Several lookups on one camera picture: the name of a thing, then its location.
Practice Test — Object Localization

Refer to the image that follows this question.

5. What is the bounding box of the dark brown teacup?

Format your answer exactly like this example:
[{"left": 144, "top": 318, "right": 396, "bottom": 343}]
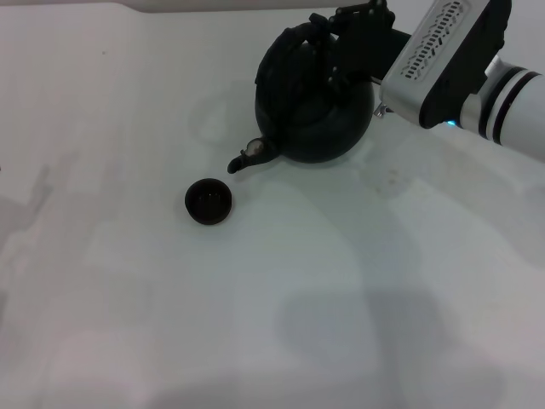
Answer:
[{"left": 184, "top": 177, "right": 234, "bottom": 226}]

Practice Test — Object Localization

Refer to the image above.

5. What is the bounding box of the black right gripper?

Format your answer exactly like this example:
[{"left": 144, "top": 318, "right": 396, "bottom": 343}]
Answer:
[{"left": 308, "top": 0, "right": 414, "bottom": 101}]

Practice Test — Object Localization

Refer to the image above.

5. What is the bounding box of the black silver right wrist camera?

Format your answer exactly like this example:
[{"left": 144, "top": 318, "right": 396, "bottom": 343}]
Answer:
[{"left": 378, "top": 0, "right": 513, "bottom": 130}]

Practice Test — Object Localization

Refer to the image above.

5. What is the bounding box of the black round teapot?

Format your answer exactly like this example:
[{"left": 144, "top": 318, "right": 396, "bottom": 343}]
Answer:
[{"left": 227, "top": 21, "right": 378, "bottom": 176}]

